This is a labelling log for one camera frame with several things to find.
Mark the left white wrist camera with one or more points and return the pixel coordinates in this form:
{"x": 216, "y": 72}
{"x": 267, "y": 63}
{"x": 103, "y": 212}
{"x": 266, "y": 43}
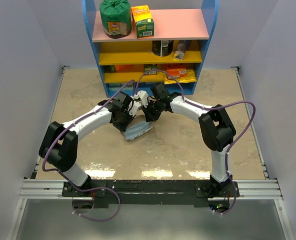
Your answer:
{"x": 135, "y": 106}

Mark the blue shelf unit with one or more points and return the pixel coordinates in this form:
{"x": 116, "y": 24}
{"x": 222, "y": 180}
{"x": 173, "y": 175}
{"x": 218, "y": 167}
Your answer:
{"x": 196, "y": 25}

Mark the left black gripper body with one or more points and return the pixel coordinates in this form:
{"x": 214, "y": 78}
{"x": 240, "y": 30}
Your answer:
{"x": 124, "y": 121}

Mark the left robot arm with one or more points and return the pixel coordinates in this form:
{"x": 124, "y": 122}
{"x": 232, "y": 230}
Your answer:
{"x": 60, "y": 144}

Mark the patterned sunglasses case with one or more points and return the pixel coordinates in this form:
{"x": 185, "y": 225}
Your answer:
{"x": 136, "y": 120}

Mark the black labelled can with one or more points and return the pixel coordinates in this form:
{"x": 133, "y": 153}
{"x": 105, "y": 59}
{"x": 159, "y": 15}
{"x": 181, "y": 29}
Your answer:
{"x": 162, "y": 48}

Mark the orange green sponge box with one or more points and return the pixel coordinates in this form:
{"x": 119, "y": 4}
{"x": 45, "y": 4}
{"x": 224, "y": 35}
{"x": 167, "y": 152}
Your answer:
{"x": 143, "y": 21}

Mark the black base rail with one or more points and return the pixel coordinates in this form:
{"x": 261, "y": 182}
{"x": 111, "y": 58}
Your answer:
{"x": 148, "y": 192}

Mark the orange packet left shelf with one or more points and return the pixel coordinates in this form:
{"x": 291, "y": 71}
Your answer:
{"x": 119, "y": 67}

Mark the orange box on shelf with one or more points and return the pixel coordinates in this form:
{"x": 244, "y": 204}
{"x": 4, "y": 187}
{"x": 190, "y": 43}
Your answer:
{"x": 177, "y": 70}

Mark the light blue cleaning cloth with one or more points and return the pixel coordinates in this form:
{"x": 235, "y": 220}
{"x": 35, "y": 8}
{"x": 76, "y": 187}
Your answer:
{"x": 137, "y": 130}

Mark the yellow snack bag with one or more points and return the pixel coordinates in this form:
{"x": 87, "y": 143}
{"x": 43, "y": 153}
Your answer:
{"x": 189, "y": 78}

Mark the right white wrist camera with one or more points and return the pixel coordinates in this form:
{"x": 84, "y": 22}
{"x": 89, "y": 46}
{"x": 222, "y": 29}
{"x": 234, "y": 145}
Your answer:
{"x": 142, "y": 97}

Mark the green toilet paper pack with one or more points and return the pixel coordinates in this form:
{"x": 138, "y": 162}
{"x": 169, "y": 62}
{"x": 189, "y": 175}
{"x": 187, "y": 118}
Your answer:
{"x": 116, "y": 18}

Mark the small green box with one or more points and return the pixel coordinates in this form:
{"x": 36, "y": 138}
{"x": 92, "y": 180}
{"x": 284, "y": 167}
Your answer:
{"x": 150, "y": 68}

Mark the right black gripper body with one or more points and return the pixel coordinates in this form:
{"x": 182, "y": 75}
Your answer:
{"x": 153, "y": 110}

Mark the teal tissue packs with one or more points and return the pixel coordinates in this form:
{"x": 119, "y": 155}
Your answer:
{"x": 116, "y": 86}

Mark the silver foil pouch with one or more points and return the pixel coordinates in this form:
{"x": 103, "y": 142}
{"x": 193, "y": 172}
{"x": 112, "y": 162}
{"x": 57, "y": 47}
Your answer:
{"x": 181, "y": 49}

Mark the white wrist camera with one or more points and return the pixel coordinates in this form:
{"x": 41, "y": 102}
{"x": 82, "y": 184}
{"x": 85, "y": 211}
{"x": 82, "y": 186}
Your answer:
{"x": 142, "y": 97}
{"x": 135, "y": 106}

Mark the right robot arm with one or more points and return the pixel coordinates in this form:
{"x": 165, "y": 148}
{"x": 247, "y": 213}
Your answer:
{"x": 216, "y": 127}

